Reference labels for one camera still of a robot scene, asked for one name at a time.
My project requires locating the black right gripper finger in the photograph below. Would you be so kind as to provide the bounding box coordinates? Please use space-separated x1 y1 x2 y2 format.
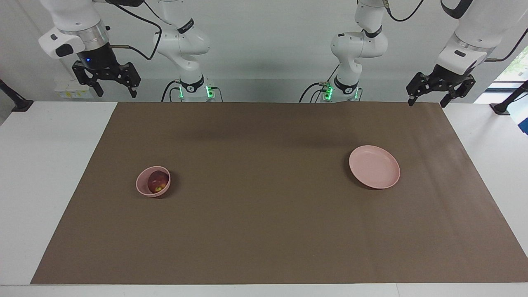
72 61 104 97
118 63 141 99

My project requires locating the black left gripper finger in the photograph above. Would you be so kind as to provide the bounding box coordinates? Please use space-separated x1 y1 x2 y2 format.
440 76 476 108
406 72 430 106

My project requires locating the dark red apple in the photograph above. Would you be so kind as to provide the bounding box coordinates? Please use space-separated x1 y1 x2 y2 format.
148 171 170 193

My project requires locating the pink plate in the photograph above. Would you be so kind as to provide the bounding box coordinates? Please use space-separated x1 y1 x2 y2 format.
349 145 401 190

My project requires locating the pink bowl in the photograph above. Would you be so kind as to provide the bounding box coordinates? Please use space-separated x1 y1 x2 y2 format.
136 166 171 198

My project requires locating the brown table mat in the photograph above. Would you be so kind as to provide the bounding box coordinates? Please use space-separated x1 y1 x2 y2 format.
31 102 528 285

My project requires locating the white wall socket strip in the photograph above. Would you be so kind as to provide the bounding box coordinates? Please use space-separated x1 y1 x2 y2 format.
54 78 99 99

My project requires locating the black camera stand clamp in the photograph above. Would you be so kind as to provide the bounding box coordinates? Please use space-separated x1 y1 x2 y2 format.
490 80 528 116
0 78 34 113

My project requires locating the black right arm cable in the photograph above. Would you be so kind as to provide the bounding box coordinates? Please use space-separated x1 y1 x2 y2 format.
105 0 162 61

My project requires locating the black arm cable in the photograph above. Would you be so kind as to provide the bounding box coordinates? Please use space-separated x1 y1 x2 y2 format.
105 0 162 61
384 0 528 62

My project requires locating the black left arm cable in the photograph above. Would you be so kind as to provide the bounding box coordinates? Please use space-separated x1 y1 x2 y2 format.
384 0 528 62

